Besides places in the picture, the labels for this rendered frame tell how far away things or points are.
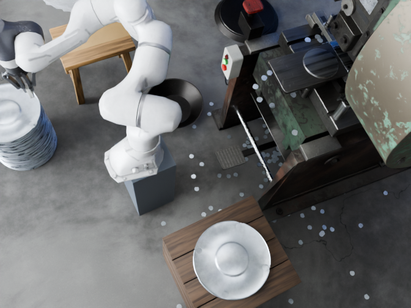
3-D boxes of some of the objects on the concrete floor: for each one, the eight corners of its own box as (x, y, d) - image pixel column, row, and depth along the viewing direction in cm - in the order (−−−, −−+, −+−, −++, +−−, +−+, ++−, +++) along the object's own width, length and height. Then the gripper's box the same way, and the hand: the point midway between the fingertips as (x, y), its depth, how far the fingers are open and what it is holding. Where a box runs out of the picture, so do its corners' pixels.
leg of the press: (261, 225, 198) (329, 145, 116) (251, 203, 202) (311, 111, 120) (416, 165, 219) (566, 62, 137) (405, 147, 223) (544, 36, 141)
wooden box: (199, 335, 176) (207, 335, 144) (162, 254, 188) (161, 237, 156) (278, 291, 186) (302, 282, 154) (238, 217, 198) (252, 194, 167)
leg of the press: (219, 131, 217) (252, 5, 135) (210, 113, 221) (238, -20, 139) (365, 85, 238) (471, -48, 156) (355, 69, 242) (453, -69, 160)
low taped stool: (77, 106, 216) (63, 68, 185) (63, 71, 224) (48, 28, 193) (139, 85, 224) (136, 46, 194) (124, 52, 232) (118, 8, 202)
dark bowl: (156, 141, 211) (156, 135, 205) (138, 94, 222) (137, 87, 215) (210, 124, 218) (212, 118, 212) (190, 79, 229) (191, 71, 222)
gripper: (-6, 72, 148) (16, 106, 169) (32, 65, 150) (49, 99, 172) (-8, 55, 150) (14, 91, 172) (29, 48, 153) (46, 84, 175)
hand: (29, 90), depth 169 cm, fingers closed
